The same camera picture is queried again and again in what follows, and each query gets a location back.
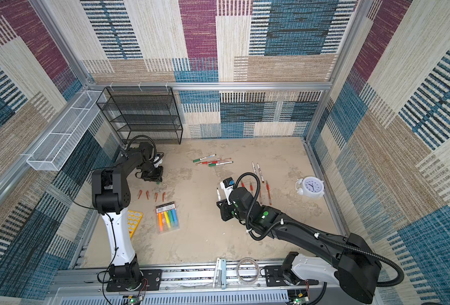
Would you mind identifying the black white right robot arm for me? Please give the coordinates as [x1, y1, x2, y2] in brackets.
[217, 177, 405, 304]

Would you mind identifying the coiled clear cable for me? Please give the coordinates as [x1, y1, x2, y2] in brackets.
[236, 257, 260, 285]

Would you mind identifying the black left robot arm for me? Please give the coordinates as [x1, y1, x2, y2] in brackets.
[91, 135, 164, 291]

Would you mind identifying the white wire mesh basket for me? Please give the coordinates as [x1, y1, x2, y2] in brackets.
[26, 90, 101, 172]

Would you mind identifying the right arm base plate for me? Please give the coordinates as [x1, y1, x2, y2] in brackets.
[260, 265, 319, 287]

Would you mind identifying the brown capped white marker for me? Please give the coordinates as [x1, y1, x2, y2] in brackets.
[257, 163, 265, 183]

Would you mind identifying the black wire mesh shelf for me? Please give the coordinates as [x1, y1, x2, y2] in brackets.
[96, 86, 183, 144]

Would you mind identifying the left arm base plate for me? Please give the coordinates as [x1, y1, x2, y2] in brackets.
[105, 269, 162, 292]

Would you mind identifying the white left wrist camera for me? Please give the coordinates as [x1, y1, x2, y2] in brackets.
[153, 152, 165, 168]

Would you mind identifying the white alarm clock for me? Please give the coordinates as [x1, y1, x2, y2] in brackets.
[295, 176, 325, 199]

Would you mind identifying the green marker top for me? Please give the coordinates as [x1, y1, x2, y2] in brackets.
[193, 154, 216, 163]

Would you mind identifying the metal bracket on rail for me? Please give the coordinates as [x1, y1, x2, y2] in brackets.
[212, 258, 227, 290]

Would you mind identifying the highlighter pack in clear case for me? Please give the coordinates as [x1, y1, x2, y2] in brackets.
[155, 202, 179, 233]

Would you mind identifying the yellow calculator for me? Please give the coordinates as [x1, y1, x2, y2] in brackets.
[127, 210, 143, 238]

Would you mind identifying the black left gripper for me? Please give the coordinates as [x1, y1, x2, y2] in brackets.
[140, 163, 164, 181]

